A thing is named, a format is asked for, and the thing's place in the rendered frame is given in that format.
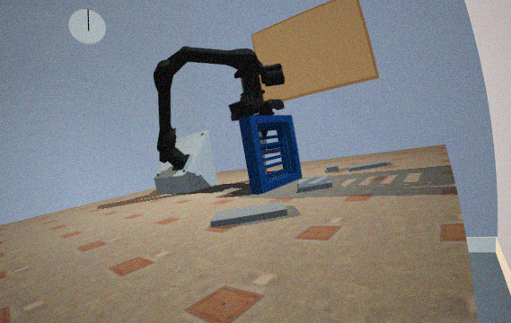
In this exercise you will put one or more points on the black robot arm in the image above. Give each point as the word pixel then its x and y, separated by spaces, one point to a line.
pixel 249 67

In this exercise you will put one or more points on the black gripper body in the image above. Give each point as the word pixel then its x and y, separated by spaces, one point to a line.
pixel 263 106

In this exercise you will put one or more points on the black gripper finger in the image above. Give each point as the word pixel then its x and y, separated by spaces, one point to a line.
pixel 264 133

